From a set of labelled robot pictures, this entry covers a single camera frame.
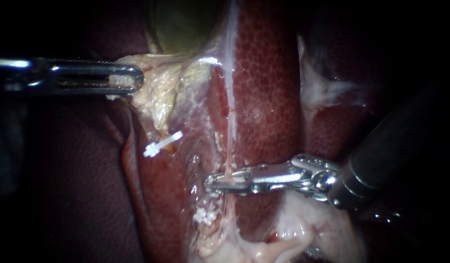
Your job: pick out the left arm instrument jaw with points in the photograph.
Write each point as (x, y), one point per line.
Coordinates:
(101, 68)

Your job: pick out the left arm instrument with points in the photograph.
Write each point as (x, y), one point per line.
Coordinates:
(16, 75)

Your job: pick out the right arm instrument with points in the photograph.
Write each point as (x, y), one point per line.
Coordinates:
(312, 177)

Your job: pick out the right arm instrument jaw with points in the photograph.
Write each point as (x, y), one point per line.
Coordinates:
(247, 189)
(263, 171)

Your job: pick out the white clip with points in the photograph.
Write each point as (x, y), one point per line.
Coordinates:
(163, 144)
(239, 179)

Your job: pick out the gallbladder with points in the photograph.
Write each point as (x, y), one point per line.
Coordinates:
(163, 91)

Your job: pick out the dark right arm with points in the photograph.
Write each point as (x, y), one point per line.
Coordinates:
(389, 153)

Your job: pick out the thin tube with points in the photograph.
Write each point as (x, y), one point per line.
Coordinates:
(231, 146)
(160, 134)

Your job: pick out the dark red liver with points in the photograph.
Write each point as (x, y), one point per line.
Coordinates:
(269, 91)

